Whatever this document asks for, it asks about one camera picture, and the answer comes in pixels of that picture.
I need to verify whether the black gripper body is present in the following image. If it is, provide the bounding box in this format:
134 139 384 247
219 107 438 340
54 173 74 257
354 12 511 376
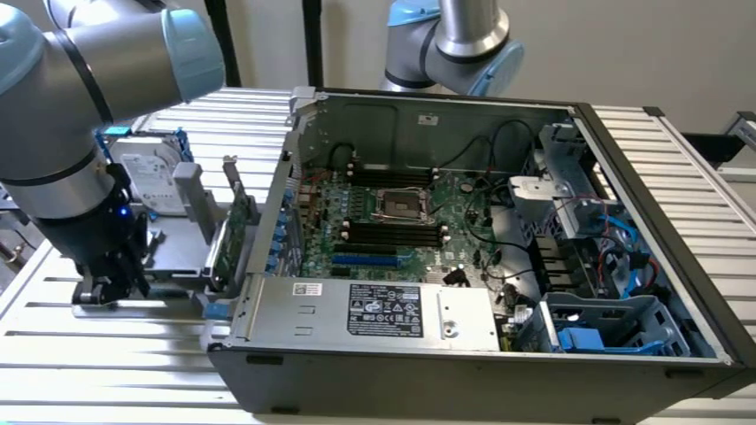
36 205 148 285

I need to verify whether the green RAM stick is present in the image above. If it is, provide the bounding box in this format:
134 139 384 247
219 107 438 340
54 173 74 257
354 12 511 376
147 282 208 297

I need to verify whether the black expansion slot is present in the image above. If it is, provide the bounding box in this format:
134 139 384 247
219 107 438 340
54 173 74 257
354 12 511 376
328 266 387 278

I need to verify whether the blue expansion slot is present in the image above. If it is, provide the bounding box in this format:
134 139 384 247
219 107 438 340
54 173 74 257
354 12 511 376
330 252 399 267

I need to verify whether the black RAM slot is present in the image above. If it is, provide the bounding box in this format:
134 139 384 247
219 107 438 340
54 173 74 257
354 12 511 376
340 230 450 241
348 170 440 179
340 220 450 229
340 236 450 247
348 179 440 188
348 166 440 174
340 225 450 236
348 174 440 183

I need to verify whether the blue case latch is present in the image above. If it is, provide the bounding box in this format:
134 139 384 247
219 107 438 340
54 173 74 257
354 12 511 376
202 297 234 321

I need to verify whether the silver hard disk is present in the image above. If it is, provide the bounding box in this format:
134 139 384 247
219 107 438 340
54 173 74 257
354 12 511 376
110 136 180 218

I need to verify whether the grey parts rack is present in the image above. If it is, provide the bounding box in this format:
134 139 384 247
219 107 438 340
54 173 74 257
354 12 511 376
70 161 262 320

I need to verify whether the green graphics card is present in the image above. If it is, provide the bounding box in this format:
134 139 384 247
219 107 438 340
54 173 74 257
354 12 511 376
203 154 259 291

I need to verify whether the blue disk caddy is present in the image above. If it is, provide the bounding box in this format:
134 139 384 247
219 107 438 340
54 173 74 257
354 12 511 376
98 126 196 219

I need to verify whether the silver power supply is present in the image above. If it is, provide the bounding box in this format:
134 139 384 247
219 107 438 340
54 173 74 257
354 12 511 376
228 276 504 353

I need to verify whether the green motherboard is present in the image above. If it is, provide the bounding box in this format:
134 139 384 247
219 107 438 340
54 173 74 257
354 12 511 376
292 170 511 285

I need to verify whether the black power supply label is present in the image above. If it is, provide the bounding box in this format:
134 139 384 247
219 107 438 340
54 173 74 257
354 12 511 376
347 282 427 339

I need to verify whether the metal CPU socket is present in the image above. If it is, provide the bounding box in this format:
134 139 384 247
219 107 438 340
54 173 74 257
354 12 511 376
368 188 442 222

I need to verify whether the black open PC case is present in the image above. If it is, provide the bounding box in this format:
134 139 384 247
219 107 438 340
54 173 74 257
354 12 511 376
200 86 756 416

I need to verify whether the white grey fan shroud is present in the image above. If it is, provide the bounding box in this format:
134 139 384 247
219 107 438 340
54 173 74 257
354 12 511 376
506 175 555 205

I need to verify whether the metal disk bay cage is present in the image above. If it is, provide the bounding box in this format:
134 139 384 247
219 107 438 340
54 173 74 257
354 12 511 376
534 122 628 243

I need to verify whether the grey blue disk bay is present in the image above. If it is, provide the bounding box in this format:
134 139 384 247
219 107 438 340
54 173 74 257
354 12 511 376
518 290 694 356

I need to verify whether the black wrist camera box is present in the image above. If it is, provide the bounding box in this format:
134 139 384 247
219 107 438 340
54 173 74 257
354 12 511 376
94 162 136 222

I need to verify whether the short black looped wire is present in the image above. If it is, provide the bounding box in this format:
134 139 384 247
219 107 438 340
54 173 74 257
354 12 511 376
327 142 358 173

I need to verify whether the black upright post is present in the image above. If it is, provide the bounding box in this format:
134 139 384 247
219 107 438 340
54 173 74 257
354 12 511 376
306 0 334 88
202 0 244 89

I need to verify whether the black power wire bundle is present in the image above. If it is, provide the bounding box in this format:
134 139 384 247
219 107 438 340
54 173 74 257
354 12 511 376
440 247 536 288

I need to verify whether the long black looped wire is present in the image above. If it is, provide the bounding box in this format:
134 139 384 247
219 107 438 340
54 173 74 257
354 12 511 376
440 118 540 173

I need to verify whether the red wire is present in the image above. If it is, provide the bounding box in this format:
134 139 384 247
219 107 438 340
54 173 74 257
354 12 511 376
554 196 623 223

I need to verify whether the blue SATA wire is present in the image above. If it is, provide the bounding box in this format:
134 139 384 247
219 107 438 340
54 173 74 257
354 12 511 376
595 211 658 298

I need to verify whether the aluminium frame rail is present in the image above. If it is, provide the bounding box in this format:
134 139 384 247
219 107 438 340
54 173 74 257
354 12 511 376
715 110 756 183

